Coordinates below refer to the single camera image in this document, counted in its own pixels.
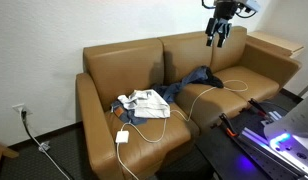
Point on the black robot cart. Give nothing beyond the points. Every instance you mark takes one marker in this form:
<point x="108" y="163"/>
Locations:
<point x="227" y="150"/>

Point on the brown leather sofa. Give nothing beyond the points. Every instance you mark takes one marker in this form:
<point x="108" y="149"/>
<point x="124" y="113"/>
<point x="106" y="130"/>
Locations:
<point x="137" y="66"/>

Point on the crumpled white printed cloth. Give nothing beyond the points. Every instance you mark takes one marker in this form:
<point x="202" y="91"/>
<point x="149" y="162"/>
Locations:
<point x="124" y="101"/>

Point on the black garment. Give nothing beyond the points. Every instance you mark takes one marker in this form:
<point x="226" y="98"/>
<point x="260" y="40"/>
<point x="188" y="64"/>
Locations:
<point x="214" y="80"/>

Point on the wooden furniture piece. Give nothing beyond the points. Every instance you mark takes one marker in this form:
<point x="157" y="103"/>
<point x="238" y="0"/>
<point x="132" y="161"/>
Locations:
<point x="2" y="151"/>

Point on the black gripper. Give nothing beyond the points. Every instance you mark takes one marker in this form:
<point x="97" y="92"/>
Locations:
<point x="224" y="9"/>

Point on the silver aluminium rail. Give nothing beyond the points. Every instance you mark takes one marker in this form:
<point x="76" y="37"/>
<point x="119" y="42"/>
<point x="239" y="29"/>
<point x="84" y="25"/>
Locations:
<point x="260" y="141"/>

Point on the white wall outlet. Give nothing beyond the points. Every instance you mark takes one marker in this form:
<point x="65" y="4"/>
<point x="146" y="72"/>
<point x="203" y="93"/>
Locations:
<point x="18" y="108"/>

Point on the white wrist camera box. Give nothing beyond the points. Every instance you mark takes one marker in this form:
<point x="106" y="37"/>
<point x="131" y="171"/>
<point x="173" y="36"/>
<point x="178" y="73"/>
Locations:
<point x="250" y="5"/>

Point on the plain white cloth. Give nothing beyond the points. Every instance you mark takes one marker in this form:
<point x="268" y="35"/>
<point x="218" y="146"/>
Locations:
<point x="150" y="105"/>

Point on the blue denim jeans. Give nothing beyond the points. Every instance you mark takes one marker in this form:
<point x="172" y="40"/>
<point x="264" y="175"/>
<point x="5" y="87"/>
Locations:
<point x="194" y="78"/>

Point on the light wooden side table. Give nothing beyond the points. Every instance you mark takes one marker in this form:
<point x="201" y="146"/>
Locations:
<point x="277" y="41"/>

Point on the white square power adapter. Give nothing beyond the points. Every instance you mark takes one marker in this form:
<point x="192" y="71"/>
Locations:
<point x="122" y="137"/>

